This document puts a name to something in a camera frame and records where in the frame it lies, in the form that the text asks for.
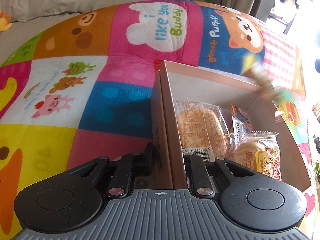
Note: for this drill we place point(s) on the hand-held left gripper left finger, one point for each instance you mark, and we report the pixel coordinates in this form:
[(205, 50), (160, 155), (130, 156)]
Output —
[(149, 155)]

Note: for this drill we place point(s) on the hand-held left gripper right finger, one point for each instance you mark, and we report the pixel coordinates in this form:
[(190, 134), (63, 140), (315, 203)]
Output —
[(197, 170)]

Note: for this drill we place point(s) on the pink cardboard box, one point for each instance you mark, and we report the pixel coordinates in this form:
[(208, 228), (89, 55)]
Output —
[(172, 130)]

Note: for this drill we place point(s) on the bread with barcode label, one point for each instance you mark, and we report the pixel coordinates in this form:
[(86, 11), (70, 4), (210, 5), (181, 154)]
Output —
[(200, 127)]

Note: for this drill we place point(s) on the bun with orange label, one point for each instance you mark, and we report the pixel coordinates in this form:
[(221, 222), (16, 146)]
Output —
[(255, 155)]

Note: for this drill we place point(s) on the orange blue snack packet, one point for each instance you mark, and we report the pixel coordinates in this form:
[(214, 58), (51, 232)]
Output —
[(240, 118)]

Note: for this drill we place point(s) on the yellow brown snack packet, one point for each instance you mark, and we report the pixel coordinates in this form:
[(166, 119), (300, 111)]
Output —
[(262, 80)]

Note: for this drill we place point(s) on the colourful printed blanket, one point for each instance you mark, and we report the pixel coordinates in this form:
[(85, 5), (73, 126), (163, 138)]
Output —
[(62, 142)]

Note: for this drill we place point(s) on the yellow plush toy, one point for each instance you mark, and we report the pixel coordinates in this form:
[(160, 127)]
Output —
[(4, 21)]

